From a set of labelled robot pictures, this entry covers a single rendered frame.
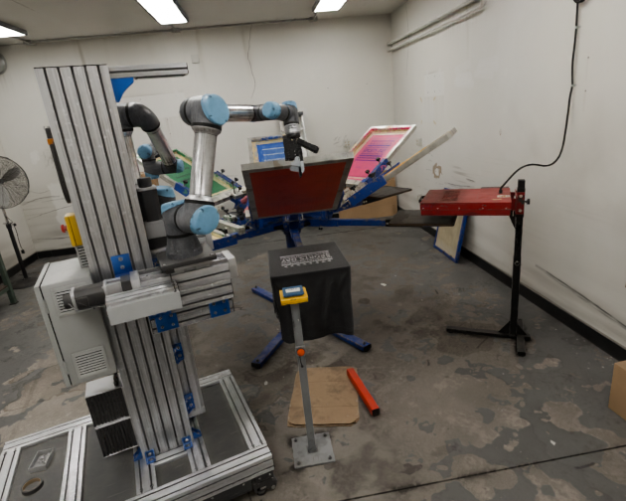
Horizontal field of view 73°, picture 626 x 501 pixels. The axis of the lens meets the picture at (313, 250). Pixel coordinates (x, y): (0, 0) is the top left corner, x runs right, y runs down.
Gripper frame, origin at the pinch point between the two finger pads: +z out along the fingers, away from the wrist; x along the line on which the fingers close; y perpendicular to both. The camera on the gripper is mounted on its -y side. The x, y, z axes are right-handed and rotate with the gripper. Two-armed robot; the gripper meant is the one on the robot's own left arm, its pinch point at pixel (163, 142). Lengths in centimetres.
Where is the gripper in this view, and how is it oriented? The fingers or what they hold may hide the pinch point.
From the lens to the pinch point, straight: 288.9
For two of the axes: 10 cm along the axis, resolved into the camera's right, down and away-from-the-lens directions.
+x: 10.0, 0.3, 0.2
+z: -0.1, -3.1, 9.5
